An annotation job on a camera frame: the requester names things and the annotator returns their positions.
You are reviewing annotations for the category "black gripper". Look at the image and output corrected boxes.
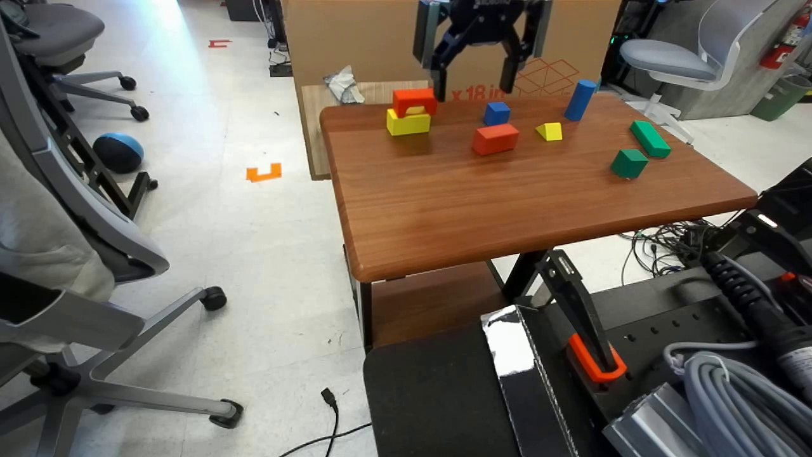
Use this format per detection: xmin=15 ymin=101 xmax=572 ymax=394
xmin=412 ymin=0 xmax=553 ymax=93

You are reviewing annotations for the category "blue cube block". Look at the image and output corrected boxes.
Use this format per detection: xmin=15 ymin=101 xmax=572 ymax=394
xmin=482 ymin=98 xmax=512 ymax=129

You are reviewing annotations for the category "orange arch block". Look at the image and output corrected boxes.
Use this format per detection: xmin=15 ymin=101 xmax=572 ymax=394
xmin=390 ymin=86 xmax=440 ymax=121

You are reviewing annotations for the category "orange rectangular block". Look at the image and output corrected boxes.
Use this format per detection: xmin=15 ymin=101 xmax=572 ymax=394
xmin=469 ymin=121 xmax=522 ymax=158

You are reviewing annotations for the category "yellow rectangular block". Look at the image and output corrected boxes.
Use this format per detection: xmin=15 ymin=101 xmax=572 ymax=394
xmin=383 ymin=106 xmax=434 ymax=139

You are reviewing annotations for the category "yellow wedge block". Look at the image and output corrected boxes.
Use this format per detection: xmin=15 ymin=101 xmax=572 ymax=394
xmin=533 ymin=119 xmax=566 ymax=145

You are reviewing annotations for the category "blue cylinder block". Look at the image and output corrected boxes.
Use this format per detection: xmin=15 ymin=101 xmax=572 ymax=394
xmin=560 ymin=78 xmax=600 ymax=124

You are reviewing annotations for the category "green cube block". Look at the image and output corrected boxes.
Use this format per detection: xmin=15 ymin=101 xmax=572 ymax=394
xmin=609 ymin=148 xmax=651 ymax=181

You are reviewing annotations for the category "green long flat block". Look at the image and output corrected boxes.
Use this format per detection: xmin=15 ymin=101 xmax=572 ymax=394
xmin=626 ymin=119 xmax=672 ymax=159

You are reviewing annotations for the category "large cardboard box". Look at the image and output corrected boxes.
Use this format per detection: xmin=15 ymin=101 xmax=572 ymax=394
xmin=279 ymin=0 xmax=621 ymax=109

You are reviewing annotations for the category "crumpled white plastic bag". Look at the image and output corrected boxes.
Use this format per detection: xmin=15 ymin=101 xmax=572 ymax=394
xmin=322 ymin=67 xmax=369 ymax=109

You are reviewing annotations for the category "plywood board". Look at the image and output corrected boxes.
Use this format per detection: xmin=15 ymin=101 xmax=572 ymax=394
xmin=299 ymin=78 xmax=401 ymax=184

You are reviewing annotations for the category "grey mesh office chair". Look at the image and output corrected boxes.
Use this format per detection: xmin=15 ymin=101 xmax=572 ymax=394
xmin=620 ymin=0 xmax=810 ymax=121

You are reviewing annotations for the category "black table leg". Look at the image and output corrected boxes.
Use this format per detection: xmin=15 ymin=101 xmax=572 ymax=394
xmin=357 ymin=276 xmax=376 ymax=350
xmin=500 ymin=250 xmax=545 ymax=304

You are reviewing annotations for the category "orange tape floor mark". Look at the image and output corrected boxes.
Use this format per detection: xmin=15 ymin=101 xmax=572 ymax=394
xmin=245 ymin=162 xmax=284 ymax=185

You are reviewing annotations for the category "brown wooden panel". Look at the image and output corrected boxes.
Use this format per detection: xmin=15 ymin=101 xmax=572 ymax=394
xmin=369 ymin=262 xmax=505 ymax=350

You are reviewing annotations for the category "red fire extinguisher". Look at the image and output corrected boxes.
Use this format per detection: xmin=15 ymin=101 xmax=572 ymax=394
xmin=760 ymin=11 xmax=802 ymax=72

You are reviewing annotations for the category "green bin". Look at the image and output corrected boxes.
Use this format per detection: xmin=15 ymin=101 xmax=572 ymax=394
xmin=750 ymin=74 xmax=810 ymax=124

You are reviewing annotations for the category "black equipment housing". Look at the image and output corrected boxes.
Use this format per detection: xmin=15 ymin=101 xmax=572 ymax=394
xmin=719 ymin=154 xmax=812 ymax=281

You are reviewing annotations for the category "black robot cart platform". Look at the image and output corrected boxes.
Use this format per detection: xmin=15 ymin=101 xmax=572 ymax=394
xmin=363 ymin=251 xmax=812 ymax=457

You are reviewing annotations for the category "blue ball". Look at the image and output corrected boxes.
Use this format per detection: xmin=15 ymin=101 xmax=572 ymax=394
xmin=91 ymin=129 xmax=148 ymax=178

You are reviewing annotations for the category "aluminium extrusion bar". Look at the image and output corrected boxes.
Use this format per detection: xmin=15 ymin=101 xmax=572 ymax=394
xmin=604 ymin=383 xmax=706 ymax=457

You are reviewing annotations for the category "dark grey office chair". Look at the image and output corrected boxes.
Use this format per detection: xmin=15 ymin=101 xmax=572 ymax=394
xmin=0 ymin=0 xmax=152 ymax=124

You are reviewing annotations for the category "person in beige hoodie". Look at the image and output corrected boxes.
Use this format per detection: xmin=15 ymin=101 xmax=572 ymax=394
xmin=0 ymin=124 xmax=118 ymax=340

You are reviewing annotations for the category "light grey office chair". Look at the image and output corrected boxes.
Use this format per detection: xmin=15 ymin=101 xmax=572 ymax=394
xmin=0 ymin=15 xmax=246 ymax=457

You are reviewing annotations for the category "tangled cables bundle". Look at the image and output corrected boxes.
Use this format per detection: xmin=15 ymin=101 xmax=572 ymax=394
xmin=620 ymin=220 xmax=730 ymax=286

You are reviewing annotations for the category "black clamp orange handle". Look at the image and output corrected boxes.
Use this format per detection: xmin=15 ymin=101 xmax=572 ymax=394
xmin=533 ymin=250 xmax=630 ymax=388

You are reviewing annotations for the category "shiny metal rail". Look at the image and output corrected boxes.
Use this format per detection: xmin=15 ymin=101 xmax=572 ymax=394
xmin=481 ymin=303 xmax=560 ymax=457

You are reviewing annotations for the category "thick black ribbed cable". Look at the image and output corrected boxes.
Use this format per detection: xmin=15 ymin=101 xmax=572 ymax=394
xmin=701 ymin=251 xmax=812 ymax=383

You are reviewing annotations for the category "thin black floor cable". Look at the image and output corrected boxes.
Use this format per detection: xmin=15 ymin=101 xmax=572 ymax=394
xmin=279 ymin=385 xmax=376 ymax=457

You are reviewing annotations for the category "black metal stand frame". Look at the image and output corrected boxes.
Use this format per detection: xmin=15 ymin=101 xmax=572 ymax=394
xmin=36 ymin=78 xmax=161 ymax=220

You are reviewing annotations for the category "coiled grey cable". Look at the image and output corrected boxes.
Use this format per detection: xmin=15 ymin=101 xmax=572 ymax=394
xmin=662 ymin=340 xmax=812 ymax=457

